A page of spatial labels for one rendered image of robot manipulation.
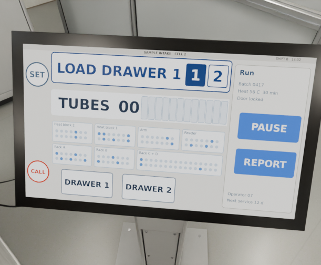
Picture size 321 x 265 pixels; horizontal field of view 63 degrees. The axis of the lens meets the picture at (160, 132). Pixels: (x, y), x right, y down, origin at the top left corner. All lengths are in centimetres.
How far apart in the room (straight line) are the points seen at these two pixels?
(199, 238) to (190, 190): 102
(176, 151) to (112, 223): 114
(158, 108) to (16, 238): 136
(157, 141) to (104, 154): 10
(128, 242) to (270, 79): 118
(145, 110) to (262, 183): 23
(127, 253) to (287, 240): 84
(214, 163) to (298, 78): 19
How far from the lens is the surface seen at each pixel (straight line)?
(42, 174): 52
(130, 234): 148
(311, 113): 49
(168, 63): 44
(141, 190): 47
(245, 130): 45
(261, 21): 113
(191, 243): 146
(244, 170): 47
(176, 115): 44
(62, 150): 49
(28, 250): 163
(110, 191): 48
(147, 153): 45
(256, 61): 46
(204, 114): 44
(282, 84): 47
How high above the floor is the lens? 141
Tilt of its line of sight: 48 degrees down
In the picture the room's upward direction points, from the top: straight up
